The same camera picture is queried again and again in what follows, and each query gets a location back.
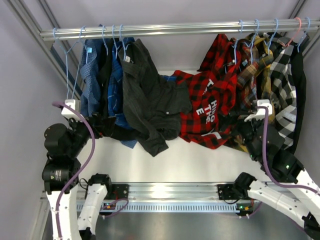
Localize dark grey pinstripe shirt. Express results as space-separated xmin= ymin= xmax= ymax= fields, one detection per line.
xmin=119 ymin=39 xmax=192 ymax=157

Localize light blue wire hanger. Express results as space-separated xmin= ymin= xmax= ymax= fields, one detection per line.
xmin=119 ymin=24 xmax=133 ymax=63

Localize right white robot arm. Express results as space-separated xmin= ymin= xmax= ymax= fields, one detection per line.
xmin=217 ymin=111 xmax=320 ymax=240

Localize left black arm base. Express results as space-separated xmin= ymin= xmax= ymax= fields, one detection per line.
xmin=78 ymin=173 xmax=129 ymax=200

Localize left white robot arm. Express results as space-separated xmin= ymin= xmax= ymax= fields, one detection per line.
xmin=42 ymin=114 xmax=116 ymax=240

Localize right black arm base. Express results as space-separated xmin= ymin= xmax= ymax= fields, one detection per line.
xmin=217 ymin=183 xmax=262 ymax=203

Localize blue plaid shirt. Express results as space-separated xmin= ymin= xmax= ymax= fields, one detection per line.
xmin=107 ymin=37 xmax=138 ymax=149

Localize light blue checked shirt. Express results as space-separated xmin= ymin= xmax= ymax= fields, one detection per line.
xmin=80 ymin=39 xmax=102 ymax=117

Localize red black plaid shirt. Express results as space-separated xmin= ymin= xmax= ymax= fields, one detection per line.
xmin=173 ymin=70 xmax=237 ymax=149

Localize yellow brown plaid shirt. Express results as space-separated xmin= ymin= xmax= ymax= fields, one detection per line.
xmin=226 ymin=32 xmax=276 ymax=155

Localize red plaid hanging shirt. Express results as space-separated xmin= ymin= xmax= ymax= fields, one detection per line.
xmin=197 ymin=33 xmax=241 ymax=85

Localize black white plaid shirt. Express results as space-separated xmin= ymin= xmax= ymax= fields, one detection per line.
xmin=270 ymin=33 xmax=298 ymax=149

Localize black shirt far right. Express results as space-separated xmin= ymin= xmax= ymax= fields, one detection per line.
xmin=288 ymin=43 xmax=307 ymax=154

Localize light blue empty hanger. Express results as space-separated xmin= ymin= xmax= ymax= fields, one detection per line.
xmin=52 ymin=25 xmax=86 ymax=100

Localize pink hanger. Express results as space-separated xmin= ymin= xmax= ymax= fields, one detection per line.
xmin=281 ymin=17 xmax=303 ymax=48

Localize black hanging garment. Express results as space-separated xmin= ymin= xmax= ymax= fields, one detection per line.
xmin=98 ymin=37 xmax=141 ymax=141

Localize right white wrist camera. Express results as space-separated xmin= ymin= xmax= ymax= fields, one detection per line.
xmin=244 ymin=99 xmax=273 ymax=122

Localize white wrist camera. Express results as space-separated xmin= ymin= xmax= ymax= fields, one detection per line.
xmin=244 ymin=99 xmax=273 ymax=122
xmin=61 ymin=99 xmax=83 ymax=122

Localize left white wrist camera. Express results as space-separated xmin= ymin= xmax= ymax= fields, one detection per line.
xmin=61 ymin=99 xmax=83 ymax=122

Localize aluminium front rail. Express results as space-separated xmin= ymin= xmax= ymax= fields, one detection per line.
xmin=41 ymin=181 xmax=315 ymax=213

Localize aluminium hanging rail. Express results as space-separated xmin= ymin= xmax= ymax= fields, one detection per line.
xmin=40 ymin=18 xmax=320 ymax=41

